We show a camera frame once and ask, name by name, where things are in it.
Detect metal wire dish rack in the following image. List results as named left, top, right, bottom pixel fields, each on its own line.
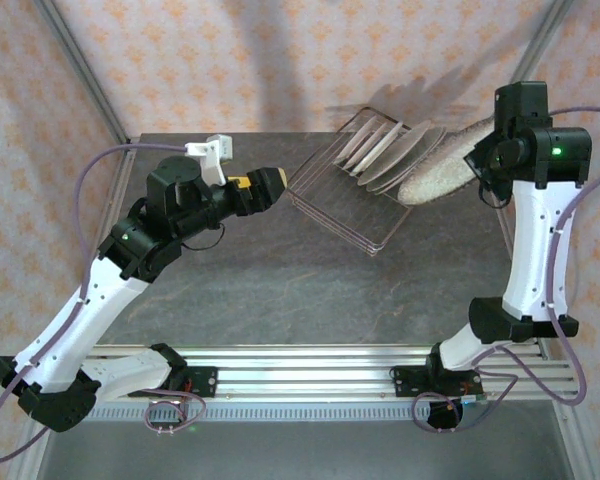
left=285, top=106, right=414, bottom=259

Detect aluminium frame post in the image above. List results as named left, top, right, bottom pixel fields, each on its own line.
left=33, top=0, right=134, bottom=149
left=512, top=0, right=576, bottom=86

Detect short purple cable loop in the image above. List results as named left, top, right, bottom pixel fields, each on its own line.
left=412, top=391, right=489, bottom=435
left=143, top=390, right=207, bottom=435

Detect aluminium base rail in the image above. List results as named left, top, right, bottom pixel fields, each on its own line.
left=87, top=343, right=581, bottom=404

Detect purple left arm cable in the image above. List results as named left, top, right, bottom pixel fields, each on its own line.
left=0, top=142, right=189, bottom=464

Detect plaid patterned plate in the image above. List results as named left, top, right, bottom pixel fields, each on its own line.
left=364, top=119, right=434, bottom=191

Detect slotted grey cable duct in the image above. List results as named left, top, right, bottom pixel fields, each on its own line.
left=87, top=403, right=431, bottom=422

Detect thin black gripper wire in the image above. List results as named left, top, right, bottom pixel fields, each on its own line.
left=178, top=223, right=226, bottom=253
left=478, top=179, right=511, bottom=210

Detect checkered beige plate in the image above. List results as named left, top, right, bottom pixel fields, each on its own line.
left=397, top=113, right=499, bottom=206

